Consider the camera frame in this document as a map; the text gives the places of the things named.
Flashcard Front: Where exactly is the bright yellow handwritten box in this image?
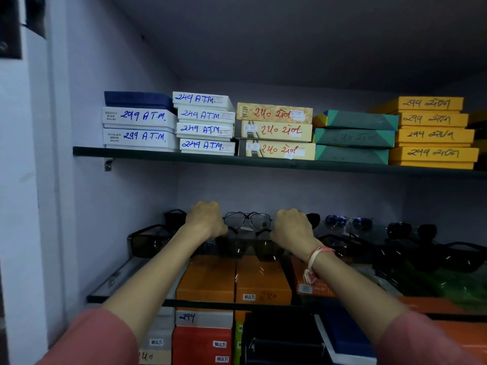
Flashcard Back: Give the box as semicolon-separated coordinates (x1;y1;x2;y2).
395;127;476;148
371;96;465;115
388;147;479;170
396;112;469;129

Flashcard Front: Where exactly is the pink left sleeve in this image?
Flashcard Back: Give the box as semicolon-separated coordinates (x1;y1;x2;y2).
37;308;140;365

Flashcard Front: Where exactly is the small white handwritten box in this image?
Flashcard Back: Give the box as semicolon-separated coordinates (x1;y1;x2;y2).
177;106;236;124
179;138;237;156
172;91;235;112
176;122;235;141

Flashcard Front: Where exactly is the black box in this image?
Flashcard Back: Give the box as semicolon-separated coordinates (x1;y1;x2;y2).
241;311;332;365

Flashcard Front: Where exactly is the pink right sleeve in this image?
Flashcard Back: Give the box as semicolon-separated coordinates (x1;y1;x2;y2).
375;309;481;365

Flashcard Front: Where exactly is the teal box with yellow corner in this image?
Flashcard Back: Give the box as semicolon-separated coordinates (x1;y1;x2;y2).
312;109;399;131
314;128;396;149
315;144;390;166

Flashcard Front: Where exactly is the blue and white box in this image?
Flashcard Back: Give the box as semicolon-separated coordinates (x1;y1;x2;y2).
314;311;378;365

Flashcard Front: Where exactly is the grey lidded handwritten box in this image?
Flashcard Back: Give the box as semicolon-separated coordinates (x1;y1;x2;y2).
175;309;234;330

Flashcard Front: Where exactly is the flat orange box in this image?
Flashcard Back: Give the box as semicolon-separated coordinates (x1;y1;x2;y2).
397;296;465;315

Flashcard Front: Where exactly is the row of assorted sunglasses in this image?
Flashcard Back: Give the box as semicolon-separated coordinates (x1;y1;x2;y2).
128;209;487;274

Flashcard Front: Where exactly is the beige handwritten box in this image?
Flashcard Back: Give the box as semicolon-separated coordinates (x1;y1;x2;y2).
138;349;172;365

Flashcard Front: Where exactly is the black wraparound sunglasses pair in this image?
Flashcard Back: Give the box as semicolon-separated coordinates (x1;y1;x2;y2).
213;235;285;262

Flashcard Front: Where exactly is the white box with small label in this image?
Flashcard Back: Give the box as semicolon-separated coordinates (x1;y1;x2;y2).
139;307;176;352

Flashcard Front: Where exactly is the person's right forearm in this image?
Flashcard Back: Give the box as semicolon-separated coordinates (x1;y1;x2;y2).
307;250;411;345

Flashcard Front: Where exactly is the pink sleeve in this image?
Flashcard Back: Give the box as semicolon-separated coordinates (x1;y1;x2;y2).
37;308;140;365
375;309;481;365

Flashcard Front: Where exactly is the person's right hand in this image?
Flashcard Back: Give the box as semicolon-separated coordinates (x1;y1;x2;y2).
270;208;319;260

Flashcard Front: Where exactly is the orange cardboard box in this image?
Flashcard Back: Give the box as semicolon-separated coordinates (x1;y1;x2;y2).
235;255;293;305
176;255;237;304

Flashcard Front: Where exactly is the person's left forearm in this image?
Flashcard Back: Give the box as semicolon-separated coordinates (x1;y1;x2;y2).
102;223;208;344

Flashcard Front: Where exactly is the dark blue flat box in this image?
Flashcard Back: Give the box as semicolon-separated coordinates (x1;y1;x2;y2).
104;90;175;112

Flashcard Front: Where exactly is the large white handwritten box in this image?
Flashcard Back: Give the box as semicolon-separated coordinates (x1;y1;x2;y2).
101;106;179;130
102;128;180;152

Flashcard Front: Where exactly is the orange box with white label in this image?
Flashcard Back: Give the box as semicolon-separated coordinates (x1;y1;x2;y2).
290;255;337;298

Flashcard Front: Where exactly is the dark glass shelf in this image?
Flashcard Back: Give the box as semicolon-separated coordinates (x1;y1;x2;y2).
73;146;487;180

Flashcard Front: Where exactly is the green plastic bag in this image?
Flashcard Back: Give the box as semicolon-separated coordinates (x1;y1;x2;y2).
396;260;487;310

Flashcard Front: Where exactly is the clear glass shelf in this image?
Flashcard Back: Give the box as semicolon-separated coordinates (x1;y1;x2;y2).
86;256;487;322

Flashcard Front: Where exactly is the red box with white labels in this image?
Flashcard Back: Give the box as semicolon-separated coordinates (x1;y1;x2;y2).
172;325;233;365

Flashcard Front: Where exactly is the person's left hand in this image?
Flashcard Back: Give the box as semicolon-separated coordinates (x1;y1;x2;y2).
185;201;228;240

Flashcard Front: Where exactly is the green narrow box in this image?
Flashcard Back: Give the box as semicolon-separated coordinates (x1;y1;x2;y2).
232;310;250;365

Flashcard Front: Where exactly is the large orange box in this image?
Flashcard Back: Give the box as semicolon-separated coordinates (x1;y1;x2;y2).
433;320;487;363

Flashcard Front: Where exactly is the red white thread wristband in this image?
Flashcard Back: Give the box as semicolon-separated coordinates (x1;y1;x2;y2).
303;246;335;284

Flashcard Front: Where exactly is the pale yellow patterned box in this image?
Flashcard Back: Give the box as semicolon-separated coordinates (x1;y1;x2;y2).
237;138;317;161
236;102;314;124
234;120;314;143

